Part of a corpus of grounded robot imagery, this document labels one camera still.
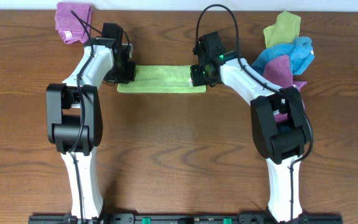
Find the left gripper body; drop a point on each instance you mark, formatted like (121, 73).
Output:
(128, 72)

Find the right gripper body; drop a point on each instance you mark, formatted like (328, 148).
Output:
(197, 75)

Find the green microfiber cloth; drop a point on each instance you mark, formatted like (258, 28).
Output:
(161, 79)

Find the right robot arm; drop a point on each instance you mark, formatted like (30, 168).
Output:
(280, 128)

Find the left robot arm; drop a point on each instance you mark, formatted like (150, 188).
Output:
(75, 124)

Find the folded purple cloth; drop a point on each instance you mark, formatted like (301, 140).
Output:
(67, 25)

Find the purple cloth in pile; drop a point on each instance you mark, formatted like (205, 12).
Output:
(278, 71)

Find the green cloth in pile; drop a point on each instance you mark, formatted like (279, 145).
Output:
(285, 29)

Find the blue cloth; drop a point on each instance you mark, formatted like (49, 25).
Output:
(300, 53)

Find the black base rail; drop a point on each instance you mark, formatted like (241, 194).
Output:
(128, 218)

